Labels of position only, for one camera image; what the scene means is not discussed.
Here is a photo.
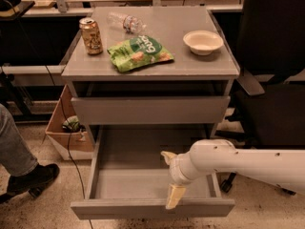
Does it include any gold soda can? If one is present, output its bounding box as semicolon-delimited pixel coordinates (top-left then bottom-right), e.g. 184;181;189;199
79;17;103;55

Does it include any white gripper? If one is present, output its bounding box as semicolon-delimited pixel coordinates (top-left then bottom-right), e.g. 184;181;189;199
161;151;193;210

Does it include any black cable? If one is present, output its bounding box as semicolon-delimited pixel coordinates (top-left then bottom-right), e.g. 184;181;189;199
44;64;94;229

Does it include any person leg in jeans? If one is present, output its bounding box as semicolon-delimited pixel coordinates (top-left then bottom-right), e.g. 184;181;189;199
0;105;38;177

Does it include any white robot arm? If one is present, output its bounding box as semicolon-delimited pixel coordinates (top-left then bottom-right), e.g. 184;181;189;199
161;139;305;210

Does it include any white paper bowl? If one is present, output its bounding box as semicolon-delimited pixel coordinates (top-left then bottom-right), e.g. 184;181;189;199
183;31;224;55

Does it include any grey drawer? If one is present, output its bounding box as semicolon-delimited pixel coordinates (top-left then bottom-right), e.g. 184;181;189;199
71;125;234;219
69;81;230;125

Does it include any green chip bag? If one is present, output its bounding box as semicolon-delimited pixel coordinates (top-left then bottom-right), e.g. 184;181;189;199
108;35;174;73

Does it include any clear plastic water bottle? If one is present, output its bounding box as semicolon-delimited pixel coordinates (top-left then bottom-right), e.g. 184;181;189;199
107;11;146;34

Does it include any grey top drawer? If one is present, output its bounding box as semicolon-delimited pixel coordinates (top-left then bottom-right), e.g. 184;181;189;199
69;81;230;125

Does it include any cardboard box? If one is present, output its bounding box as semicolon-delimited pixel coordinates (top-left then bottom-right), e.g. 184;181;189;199
46;86;93;160

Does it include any green item in box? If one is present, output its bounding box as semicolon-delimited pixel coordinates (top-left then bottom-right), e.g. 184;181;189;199
62;115;85;133

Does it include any black shoe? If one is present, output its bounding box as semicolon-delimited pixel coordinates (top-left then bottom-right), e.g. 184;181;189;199
0;163;60;203

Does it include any grey drawer cabinet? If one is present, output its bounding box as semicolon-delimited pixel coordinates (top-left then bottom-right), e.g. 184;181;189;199
62;7;239;140

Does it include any black office chair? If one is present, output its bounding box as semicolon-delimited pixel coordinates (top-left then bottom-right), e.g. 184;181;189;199
215;0;305;197

